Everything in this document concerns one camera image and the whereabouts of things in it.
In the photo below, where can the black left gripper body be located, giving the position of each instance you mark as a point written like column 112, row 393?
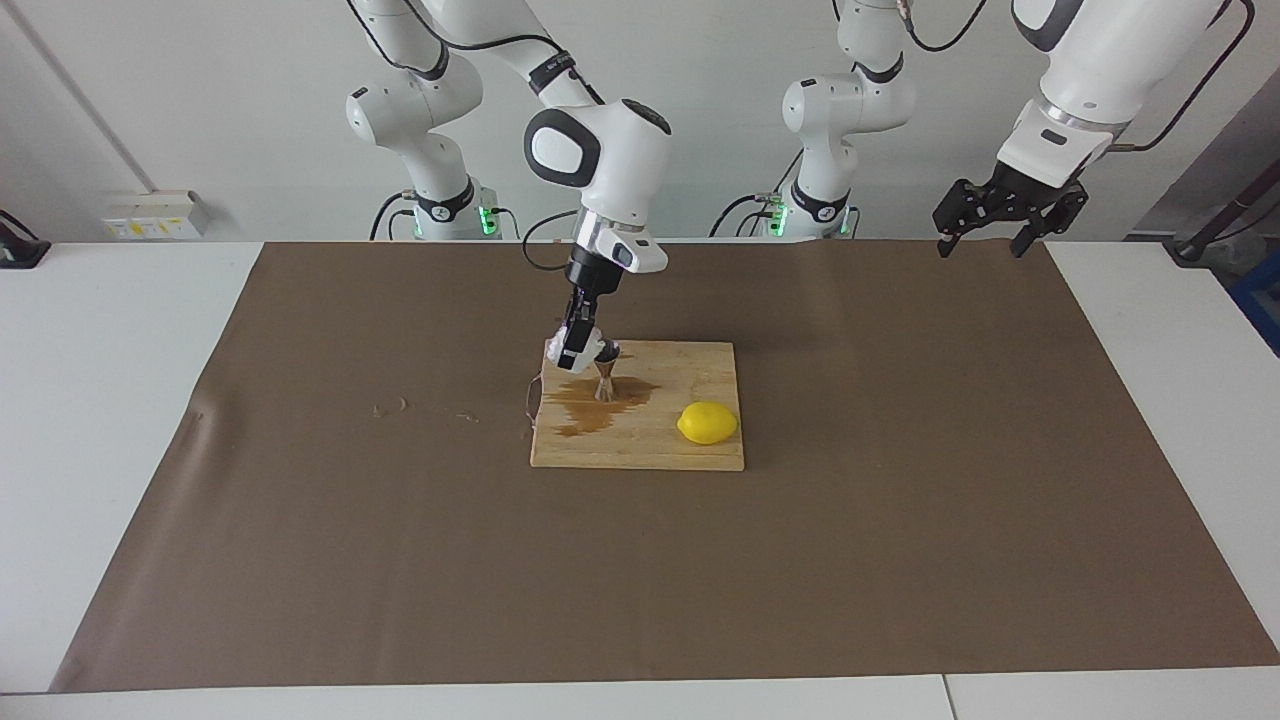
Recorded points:
column 1020, row 200

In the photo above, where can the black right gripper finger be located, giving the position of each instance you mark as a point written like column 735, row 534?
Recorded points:
column 575, row 345

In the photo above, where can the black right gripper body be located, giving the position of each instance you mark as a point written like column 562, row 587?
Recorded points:
column 588, row 285

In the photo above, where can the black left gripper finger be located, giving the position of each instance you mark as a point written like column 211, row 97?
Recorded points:
column 1040, row 232
column 955, row 210

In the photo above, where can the steel double jigger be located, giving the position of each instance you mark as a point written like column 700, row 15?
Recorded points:
column 605, row 388

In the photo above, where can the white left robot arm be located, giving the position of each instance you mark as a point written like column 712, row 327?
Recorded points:
column 1110, row 60

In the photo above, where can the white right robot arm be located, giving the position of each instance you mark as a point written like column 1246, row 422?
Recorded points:
column 610, row 150

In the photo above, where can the wooden cutting board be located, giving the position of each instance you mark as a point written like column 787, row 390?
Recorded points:
column 640, row 440

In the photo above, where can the yellow lemon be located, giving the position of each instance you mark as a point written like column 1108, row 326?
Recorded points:
column 708, row 423

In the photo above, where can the black stand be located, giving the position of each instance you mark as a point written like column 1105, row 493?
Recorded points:
column 1195, row 245

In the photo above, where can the blue crate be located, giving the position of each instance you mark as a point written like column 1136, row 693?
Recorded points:
column 1262, row 300

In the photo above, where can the brown paper table mat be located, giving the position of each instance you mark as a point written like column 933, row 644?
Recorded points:
column 640, row 580

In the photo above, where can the black table clamp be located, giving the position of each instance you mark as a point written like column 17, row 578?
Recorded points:
column 20, row 250

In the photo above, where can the white wall socket box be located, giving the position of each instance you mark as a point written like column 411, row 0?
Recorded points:
column 150, row 220

